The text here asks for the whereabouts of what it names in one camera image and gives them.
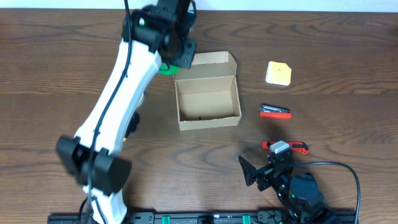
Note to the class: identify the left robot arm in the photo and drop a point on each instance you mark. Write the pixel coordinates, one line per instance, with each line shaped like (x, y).
(154, 38)

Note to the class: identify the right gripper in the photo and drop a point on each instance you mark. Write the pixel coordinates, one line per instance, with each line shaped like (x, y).
(251, 173)

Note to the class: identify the open cardboard box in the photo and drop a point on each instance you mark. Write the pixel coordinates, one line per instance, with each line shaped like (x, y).
(207, 93)

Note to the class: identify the yellow sticky note pad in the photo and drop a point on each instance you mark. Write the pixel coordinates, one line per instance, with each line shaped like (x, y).
(278, 73)

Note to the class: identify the green tape roll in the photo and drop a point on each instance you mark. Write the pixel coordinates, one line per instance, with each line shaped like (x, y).
(168, 70)

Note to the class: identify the black mounting rail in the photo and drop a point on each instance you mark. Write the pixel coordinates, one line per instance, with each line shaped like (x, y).
(268, 216)

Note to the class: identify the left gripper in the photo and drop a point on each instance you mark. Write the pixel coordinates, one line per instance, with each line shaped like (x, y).
(189, 47)

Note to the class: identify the white tape roll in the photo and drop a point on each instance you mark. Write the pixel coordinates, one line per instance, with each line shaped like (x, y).
(141, 100)

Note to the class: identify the red black stapler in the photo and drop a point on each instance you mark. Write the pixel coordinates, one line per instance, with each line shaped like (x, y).
(274, 112)

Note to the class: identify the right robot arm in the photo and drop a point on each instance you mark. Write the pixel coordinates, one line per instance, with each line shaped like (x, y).
(299, 194)

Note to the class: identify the red utility knife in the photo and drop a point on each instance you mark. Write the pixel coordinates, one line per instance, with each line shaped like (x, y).
(297, 146)

